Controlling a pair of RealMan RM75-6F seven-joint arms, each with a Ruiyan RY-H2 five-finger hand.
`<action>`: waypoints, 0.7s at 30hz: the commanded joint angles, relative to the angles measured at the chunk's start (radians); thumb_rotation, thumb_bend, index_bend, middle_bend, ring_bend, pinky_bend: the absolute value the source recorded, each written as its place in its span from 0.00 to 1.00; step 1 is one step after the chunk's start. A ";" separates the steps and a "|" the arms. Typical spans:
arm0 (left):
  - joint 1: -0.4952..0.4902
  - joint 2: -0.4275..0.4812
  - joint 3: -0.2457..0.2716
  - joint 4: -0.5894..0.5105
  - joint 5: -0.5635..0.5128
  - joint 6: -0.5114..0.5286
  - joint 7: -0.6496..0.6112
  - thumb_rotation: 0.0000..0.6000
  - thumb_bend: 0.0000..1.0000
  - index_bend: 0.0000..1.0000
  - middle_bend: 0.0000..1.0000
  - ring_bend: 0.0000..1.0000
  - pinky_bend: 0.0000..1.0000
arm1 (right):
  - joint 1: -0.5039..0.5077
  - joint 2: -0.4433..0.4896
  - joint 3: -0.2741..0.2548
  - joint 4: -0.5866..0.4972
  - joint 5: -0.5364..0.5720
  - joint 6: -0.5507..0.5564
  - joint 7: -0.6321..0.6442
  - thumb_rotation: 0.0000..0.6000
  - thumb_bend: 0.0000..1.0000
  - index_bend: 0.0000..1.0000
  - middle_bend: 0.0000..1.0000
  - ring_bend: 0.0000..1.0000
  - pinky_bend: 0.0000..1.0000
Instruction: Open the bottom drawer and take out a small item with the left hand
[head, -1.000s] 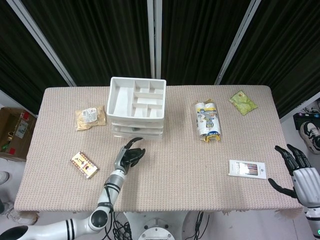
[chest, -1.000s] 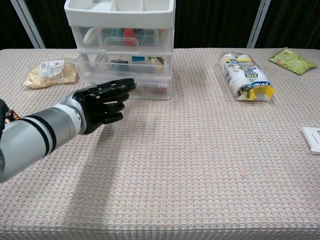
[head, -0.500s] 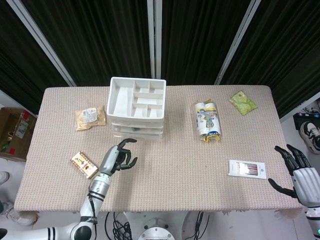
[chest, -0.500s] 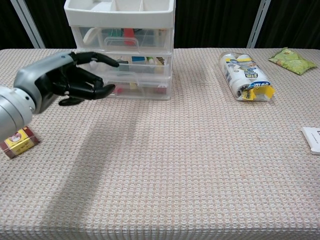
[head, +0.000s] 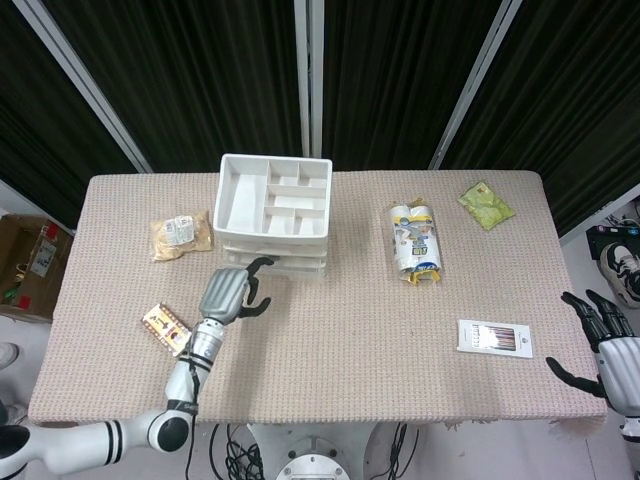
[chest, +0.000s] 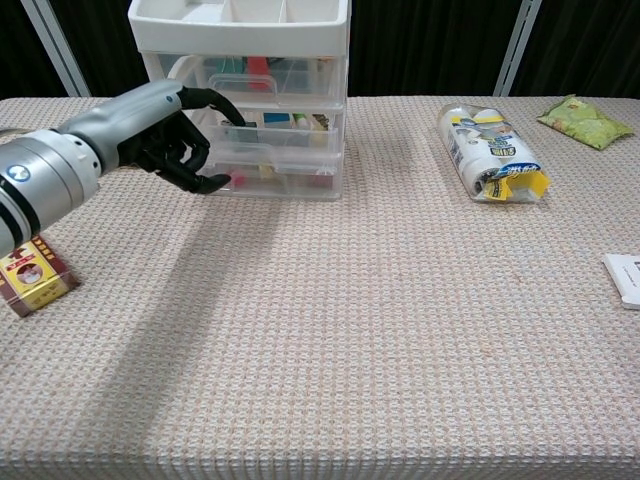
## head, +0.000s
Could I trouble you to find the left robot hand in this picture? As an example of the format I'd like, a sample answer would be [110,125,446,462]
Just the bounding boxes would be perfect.
[198,256,276,325]

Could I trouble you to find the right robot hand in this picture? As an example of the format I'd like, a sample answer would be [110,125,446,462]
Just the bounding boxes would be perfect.
[545,289,640,416]

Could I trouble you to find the clear plastic container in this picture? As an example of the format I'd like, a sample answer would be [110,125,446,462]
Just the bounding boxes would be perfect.
[215,238,330,255]
[224,264,329,281]
[222,251,329,269]

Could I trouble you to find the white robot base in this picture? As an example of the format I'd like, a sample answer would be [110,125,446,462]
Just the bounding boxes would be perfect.
[247,422,381,480]

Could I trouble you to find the white plastic drawer cabinet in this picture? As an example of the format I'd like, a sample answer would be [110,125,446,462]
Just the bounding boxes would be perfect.
[212,153,335,281]

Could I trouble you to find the red and yellow carton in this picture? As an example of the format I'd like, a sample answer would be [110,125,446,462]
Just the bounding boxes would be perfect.
[141,302,194,357]

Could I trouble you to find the tan snack bag white label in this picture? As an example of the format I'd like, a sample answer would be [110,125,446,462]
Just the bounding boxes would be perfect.
[150,209,215,262]

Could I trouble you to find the white and black sneaker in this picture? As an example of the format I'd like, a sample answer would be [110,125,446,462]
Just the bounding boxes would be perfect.
[599,242,640,309]

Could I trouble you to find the beige woven tablecloth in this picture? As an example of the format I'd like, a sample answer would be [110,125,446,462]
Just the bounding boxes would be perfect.
[29,169,610,431]

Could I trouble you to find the white coloured pencil box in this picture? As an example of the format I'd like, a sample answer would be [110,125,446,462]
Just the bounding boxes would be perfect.
[456,318,535,360]

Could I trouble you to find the black floor device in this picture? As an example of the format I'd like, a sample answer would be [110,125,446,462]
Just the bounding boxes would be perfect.
[585,224,640,261]

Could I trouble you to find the brown cardboard box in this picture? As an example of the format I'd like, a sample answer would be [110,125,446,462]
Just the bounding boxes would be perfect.
[0,213,76,324]

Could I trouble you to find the paper towel roll pack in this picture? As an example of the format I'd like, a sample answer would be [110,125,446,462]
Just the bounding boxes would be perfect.
[388,199,445,286]

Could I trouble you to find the green snack packet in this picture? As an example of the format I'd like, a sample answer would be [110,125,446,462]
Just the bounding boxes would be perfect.
[456,180,517,231]

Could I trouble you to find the black pleated curtain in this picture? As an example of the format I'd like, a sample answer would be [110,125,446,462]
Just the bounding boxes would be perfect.
[42,0,304,174]
[322,0,501,171]
[0,0,139,229]
[439,0,640,237]

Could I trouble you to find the black cable bundle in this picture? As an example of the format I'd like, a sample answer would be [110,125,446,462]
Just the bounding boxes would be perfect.
[367,422,421,480]
[184,422,266,480]

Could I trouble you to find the white metal frame post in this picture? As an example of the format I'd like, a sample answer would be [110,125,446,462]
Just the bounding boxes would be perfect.
[293,0,325,159]
[12,0,153,174]
[428,0,522,171]

